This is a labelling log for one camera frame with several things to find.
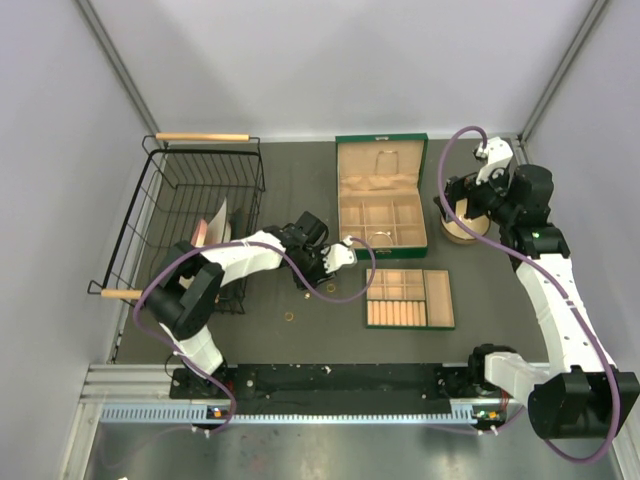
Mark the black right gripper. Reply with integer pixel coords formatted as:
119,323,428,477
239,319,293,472
434,161,518,226

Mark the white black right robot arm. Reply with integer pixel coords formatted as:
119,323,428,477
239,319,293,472
439,165,639,440

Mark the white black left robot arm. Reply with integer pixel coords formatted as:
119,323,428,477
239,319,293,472
136,211,357,397

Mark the green jewelry box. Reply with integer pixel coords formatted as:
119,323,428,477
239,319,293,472
335,133,429,260

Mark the green jewelry tray insert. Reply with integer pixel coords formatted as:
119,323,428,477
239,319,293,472
365,269,455,330

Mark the beige ceramic bowl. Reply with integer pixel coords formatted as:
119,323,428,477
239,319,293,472
440,199,491,245

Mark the dark plate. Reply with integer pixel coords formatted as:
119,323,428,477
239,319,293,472
229,208,253,240

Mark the white plate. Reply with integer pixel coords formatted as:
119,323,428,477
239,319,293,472
205,198,231,245

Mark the pink rimmed plate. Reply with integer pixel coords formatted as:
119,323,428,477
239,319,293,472
190,219,208,248

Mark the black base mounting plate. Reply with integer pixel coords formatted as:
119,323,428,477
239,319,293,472
168,362,501,402

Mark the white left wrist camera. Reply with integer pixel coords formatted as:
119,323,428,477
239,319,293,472
322,236,357,274

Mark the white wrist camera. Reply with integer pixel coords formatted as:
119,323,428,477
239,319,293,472
474,137,514,185
322,236,357,274

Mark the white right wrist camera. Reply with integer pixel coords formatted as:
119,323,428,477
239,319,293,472
474,137,514,185

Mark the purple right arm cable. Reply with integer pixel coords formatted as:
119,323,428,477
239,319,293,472
437,124,623,461

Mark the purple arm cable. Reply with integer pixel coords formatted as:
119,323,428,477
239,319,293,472
437,124,623,461
132,237,377,435

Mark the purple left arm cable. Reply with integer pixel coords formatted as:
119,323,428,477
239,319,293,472
132,237,377,435

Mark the black wire basket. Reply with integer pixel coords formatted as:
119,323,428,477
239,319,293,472
87,133,265,295

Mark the silver chain necklace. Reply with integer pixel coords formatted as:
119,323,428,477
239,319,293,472
375,148,400,175

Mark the grey slotted cable duct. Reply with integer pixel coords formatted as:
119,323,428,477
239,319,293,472
100,403,477,425

